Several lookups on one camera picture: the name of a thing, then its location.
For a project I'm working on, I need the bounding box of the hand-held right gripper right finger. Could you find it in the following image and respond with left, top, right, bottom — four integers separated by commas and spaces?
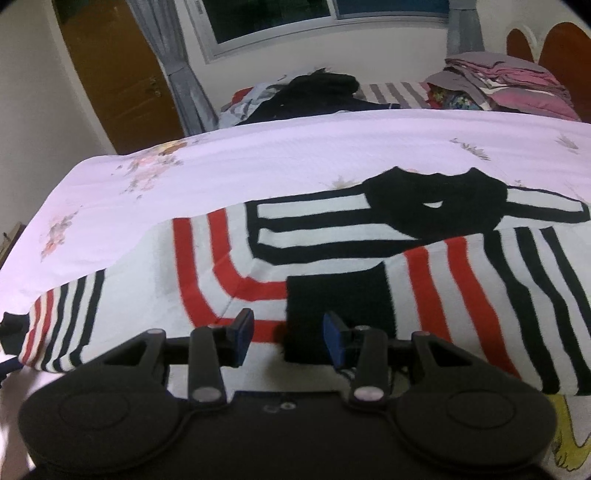
322, 311, 468, 409

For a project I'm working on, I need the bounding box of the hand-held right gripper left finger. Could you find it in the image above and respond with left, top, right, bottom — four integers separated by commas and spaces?
99, 308, 256, 409

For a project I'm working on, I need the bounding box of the red black white striped sweater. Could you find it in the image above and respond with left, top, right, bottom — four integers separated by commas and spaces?
18, 167, 591, 397

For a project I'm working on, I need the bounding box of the black clothes heap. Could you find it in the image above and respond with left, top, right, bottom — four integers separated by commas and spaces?
249, 69, 402, 124

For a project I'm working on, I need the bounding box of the pile of folded pink clothes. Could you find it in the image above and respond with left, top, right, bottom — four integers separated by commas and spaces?
425, 52, 581, 121

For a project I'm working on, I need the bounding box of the pink floral bedsheet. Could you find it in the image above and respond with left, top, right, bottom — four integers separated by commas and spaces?
0, 107, 591, 480

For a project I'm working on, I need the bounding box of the dark object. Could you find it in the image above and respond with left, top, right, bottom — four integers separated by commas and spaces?
0, 311, 25, 354

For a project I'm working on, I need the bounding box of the white blue crumpled cloth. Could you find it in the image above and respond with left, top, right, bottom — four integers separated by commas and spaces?
219, 82, 296, 130

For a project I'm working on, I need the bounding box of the wooden furniture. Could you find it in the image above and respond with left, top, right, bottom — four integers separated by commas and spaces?
0, 223, 27, 271

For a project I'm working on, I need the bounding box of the yellow printed cloth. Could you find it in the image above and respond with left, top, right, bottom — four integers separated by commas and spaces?
547, 392, 591, 468

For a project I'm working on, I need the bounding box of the grey white striped cloth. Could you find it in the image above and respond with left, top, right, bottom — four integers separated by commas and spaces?
358, 81, 435, 110

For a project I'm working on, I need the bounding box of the grey curtain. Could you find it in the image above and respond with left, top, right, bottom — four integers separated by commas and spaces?
446, 0, 485, 58
127, 0, 219, 137

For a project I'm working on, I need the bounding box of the brown wooden door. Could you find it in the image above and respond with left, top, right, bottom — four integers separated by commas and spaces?
53, 0, 185, 157

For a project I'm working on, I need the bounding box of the white framed window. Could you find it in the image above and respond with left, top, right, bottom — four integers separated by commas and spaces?
185, 0, 455, 63

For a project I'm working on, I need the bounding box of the brown wooden headboard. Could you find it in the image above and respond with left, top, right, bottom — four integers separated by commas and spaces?
505, 21, 591, 121

